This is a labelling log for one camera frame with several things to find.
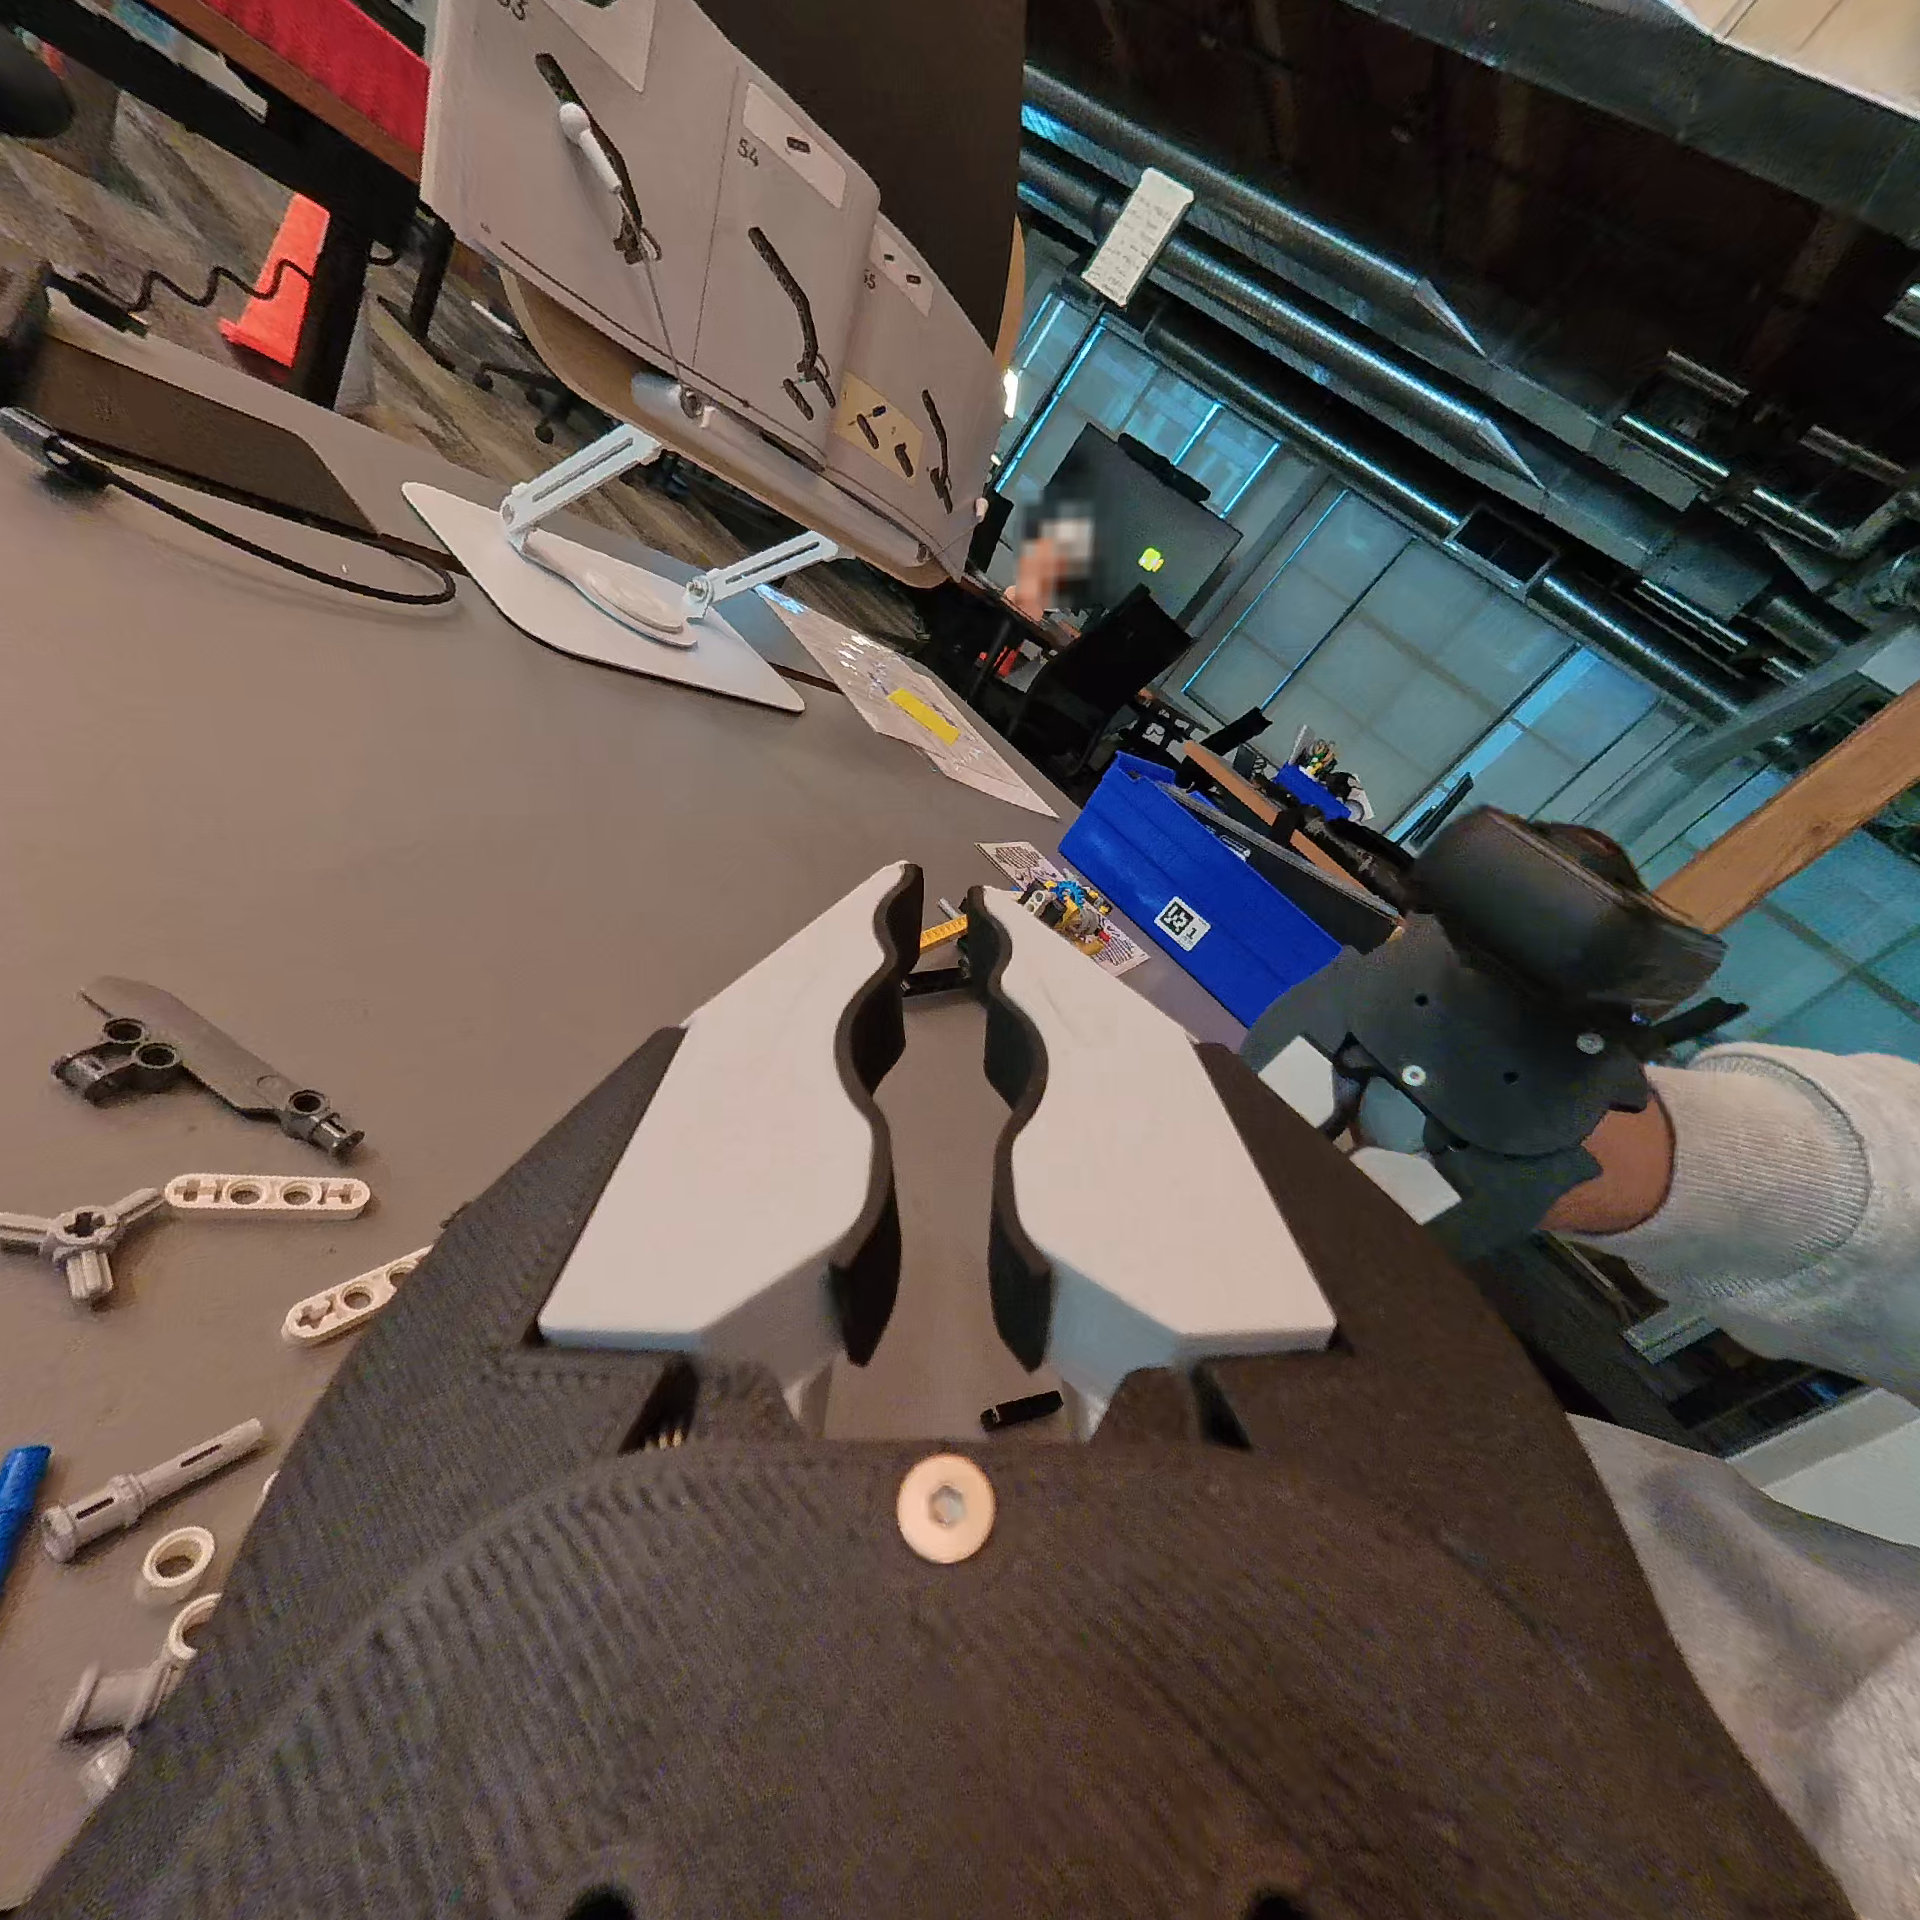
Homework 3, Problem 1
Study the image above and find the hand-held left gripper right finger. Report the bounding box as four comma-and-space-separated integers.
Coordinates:
964, 884, 1340, 1423

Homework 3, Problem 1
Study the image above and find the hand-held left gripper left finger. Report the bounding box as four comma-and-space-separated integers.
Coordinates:
535, 862, 926, 1419

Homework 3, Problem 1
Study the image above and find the person's right forearm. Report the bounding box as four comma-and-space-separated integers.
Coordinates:
1581, 1040, 1920, 1405

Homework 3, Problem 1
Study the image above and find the multicoloured lego model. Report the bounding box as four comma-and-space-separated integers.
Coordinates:
902, 877, 1113, 1002

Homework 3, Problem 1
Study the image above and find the pile of small lego pieces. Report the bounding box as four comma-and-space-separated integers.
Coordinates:
0, 1168, 441, 1810

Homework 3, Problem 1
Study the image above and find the grey lego blade with connector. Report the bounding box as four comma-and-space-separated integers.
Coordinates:
48, 976, 368, 1159

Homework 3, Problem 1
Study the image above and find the person's right hand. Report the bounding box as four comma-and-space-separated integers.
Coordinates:
1531, 1091, 1679, 1237

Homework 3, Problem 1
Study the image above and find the cardboard box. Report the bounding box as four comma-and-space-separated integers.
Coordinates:
1156, 771, 1412, 964

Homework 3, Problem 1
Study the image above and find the zebra striped sticker sheet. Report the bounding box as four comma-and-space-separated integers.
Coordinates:
975, 840, 1153, 978

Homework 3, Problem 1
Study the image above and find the blue plastic bin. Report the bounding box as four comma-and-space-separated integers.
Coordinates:
1058, 752, 1349, 1029

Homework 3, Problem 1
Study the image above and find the wooden beam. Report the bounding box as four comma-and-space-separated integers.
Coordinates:
1650, 719, 1920, 932

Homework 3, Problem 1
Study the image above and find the clear plastic bag yellow label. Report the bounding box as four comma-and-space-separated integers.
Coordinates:
763, 585, 1062, 823

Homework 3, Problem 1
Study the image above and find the black monitor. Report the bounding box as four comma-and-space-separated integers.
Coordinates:
1051, 427, 1246, 600

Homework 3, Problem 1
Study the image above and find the black flat device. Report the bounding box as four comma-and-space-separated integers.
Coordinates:
0, 289, 377, 535

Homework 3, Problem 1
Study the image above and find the instruction booklet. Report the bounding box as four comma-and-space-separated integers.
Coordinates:
420, 0, 1003, 560

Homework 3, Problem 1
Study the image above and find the red plastic object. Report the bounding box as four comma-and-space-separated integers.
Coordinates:
216, 193, 336, 366

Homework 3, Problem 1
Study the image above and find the black board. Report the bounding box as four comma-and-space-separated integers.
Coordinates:
696, 0, 1030, 352

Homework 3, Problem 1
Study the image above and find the red plastic bin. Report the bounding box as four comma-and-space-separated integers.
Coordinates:
197, 0, 430, 144

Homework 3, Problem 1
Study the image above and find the black cable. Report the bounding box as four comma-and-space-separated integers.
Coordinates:
0, 403, 459, 609

